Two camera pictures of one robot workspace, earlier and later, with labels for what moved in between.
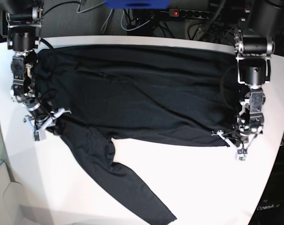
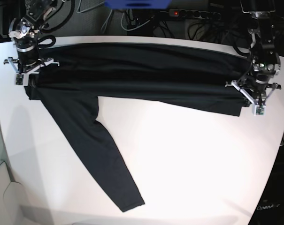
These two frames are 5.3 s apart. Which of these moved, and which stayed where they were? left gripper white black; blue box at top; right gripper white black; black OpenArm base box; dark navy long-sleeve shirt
Moved: dark navy long-sleeve shirt; left gripper white black; right gripper white black
Stayed: blue box at top; black OpenArm base box
